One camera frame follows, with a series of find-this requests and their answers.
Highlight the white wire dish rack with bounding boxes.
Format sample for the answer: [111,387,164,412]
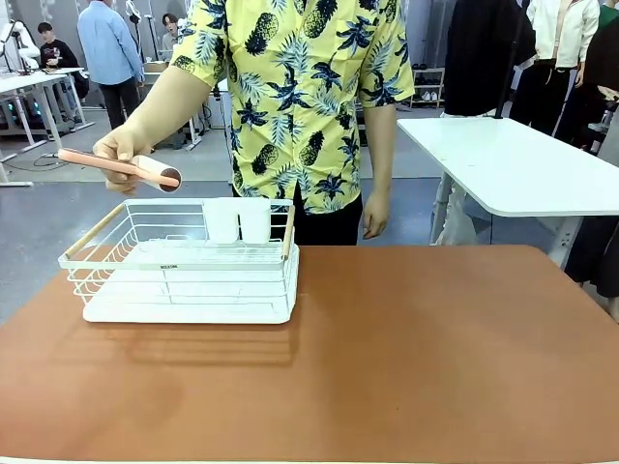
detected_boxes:
[57,198,297,308]

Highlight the white folding table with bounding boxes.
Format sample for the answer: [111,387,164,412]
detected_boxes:
[396,117,619,268]

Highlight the person's right forearm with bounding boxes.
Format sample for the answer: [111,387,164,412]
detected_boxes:
[126,66,215,152]

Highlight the pink handled lint roller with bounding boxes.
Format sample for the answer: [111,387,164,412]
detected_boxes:
[57,148,183,193]

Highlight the yellow pineapple print shirt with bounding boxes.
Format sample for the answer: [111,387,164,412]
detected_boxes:
[170,0,416,216]

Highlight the seated man in black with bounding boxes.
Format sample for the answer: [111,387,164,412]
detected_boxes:
[36,21,90,101]

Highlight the man in blue shirt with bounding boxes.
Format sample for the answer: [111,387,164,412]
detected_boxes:
[76,0,145,131]

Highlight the white shoe rack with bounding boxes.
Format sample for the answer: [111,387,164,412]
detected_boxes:
[409,66,446,109]

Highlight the black hanging garment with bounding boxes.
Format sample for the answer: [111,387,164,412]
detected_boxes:
[443,0,537,117]

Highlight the mannequin in white jacket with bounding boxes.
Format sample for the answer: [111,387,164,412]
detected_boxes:
[508,0,601,136]

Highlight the white cutlery holder cup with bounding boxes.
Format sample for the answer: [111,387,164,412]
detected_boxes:
[201,198,241,245]
[238,198,272,245]

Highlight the person's right hand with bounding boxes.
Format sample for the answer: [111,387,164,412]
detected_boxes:
[92,118,157,196]

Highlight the black trousers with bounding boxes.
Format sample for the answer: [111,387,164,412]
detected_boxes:
[232,183,364,247]

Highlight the seated man in grey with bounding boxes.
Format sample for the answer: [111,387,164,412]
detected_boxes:
[161,13,181,62]

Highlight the white desk with legs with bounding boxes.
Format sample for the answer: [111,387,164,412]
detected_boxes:
[0,67,96,188]

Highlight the white drain tray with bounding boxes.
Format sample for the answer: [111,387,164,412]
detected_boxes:
[82,241,301,325]

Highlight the person's left forearm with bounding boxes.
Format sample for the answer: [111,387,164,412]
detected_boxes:
[363,102,398,197]

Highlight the person's left hand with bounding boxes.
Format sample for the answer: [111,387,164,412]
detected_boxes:
[362,191,391,240]

